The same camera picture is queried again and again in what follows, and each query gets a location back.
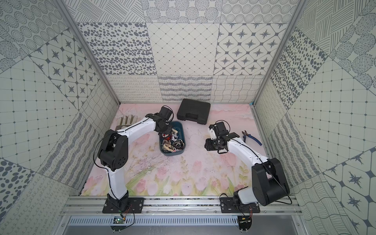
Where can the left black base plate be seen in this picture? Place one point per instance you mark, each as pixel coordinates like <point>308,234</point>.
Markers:
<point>112,205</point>

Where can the beige watch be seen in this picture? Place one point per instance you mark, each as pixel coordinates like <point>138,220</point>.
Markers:
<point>169,148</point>

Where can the grey white work glove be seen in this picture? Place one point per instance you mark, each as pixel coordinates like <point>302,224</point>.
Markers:
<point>125,121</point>

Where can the silver white watch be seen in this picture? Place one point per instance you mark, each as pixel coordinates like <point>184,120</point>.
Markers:
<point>179,144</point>

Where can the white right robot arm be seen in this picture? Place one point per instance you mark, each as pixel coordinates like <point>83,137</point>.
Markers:
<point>269,182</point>

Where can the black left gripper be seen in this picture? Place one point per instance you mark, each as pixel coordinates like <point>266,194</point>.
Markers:
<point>166,129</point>

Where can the aluminium rail frame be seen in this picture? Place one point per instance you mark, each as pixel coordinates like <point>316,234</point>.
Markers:
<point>179,205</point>

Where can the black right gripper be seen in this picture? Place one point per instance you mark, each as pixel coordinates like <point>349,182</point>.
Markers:
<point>209,147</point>

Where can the red watch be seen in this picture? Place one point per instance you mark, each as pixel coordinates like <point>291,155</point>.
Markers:
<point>166,137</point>

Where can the white slotted cable duct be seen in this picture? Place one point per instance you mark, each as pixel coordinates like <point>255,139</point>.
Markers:
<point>154,220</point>

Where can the black plastic tool case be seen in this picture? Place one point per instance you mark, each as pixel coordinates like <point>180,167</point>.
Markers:
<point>193,110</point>

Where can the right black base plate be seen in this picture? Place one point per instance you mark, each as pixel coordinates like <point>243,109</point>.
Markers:
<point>233,205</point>

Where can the teal storage box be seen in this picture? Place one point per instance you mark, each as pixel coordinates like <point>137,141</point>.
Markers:
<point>177,133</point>

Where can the blue handled pliers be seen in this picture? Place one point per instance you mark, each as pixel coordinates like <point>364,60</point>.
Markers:
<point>246,135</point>

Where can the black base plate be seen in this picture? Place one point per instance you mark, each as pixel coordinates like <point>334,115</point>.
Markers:
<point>233,205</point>
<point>112,205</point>

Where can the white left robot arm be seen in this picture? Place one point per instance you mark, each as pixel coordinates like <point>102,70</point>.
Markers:
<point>113,152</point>

